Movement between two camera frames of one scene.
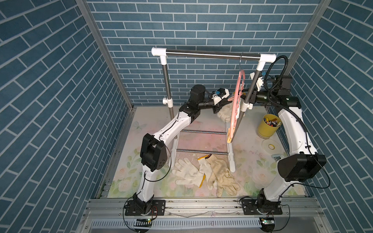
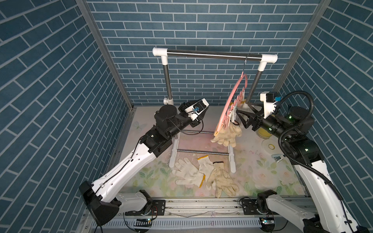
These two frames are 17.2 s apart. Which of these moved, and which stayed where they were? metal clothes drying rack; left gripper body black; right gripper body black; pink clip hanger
Moved: right gripper body black; left gripper body black; pink clip hanger
Stayed: metal clothes drying rack
